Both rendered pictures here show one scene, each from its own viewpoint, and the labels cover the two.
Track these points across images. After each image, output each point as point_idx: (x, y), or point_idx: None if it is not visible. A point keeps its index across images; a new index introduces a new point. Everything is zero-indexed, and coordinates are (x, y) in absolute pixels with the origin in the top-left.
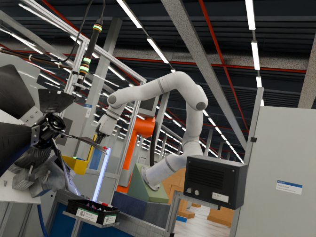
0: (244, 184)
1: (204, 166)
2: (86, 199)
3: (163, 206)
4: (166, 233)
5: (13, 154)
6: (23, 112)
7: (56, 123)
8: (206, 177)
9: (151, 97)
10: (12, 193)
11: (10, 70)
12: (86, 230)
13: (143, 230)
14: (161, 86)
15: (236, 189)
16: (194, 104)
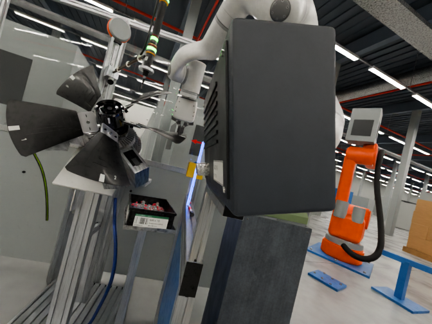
0: (314, 112)
1: (208, 97)
2: (166, 199)
3: (284, 225)
4: (186, 258)
5: (51, 136)
6: (92, 104)
7: (108, 107)
8: (209, 125)
9: (214, 47)
10: (83, 182)
11: (87, 70)
12: (180, 238)
13: (183, 247)
14: (218, 18)
15: (231, 124)
16: (267, 14)
